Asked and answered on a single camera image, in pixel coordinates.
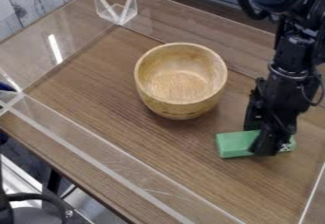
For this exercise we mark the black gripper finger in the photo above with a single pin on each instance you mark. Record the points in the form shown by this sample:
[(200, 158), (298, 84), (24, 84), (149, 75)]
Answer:
[(252, 115), (275, 130)]

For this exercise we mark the clear acrylic corner bracket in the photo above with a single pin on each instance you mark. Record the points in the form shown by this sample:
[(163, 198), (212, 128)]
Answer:
[(117, 14)]

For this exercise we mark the black table leg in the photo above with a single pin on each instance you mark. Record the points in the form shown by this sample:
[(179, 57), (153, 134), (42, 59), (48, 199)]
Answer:
[(53, 182)]

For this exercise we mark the black metal base plate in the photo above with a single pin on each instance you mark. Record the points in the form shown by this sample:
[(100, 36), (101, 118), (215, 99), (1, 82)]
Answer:
[(74, 217)]

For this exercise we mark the light wooden bowl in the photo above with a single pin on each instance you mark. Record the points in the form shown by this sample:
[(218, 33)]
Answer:
[(180, 79)]

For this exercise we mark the green rectangular block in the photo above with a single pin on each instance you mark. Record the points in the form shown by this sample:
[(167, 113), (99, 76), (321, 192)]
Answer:
[(232, 144)]

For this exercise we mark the clear acrylic tray wall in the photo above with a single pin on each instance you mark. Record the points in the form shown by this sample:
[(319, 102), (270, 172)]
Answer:
[(149, 167)]

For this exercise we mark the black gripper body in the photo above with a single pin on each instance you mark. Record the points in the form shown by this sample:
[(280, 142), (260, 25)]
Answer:
[(283, 95)]

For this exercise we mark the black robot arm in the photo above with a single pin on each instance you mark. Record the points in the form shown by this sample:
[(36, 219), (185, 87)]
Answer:
[(300, 18)]

